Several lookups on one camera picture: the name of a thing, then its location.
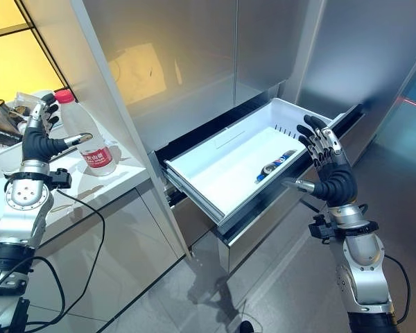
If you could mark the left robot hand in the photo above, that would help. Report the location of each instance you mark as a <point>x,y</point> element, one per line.
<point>34,140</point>

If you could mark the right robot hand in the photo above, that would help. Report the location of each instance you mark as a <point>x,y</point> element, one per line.
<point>333,173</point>

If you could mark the stainless steel refrigerator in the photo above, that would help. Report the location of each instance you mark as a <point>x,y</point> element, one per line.
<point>249,114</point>

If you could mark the white tray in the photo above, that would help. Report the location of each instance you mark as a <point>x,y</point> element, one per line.
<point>3,149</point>

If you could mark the dark crumpled bag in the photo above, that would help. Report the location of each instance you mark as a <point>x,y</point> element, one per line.
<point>1,121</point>

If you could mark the clear plastic cup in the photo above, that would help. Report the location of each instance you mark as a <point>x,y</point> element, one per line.
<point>26,100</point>

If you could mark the clear water bottle red cap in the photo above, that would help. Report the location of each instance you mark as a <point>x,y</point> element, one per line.
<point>85,135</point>

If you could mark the blue cola can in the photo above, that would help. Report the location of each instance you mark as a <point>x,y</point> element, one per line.
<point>274,166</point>

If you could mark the white freezer drawer bin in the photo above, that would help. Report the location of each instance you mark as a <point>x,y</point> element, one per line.
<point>239,156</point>

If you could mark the white counter cabinet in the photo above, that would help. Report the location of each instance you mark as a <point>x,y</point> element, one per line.
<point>86,225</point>

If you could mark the black round object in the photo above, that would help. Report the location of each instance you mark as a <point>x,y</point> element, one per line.
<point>246,326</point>

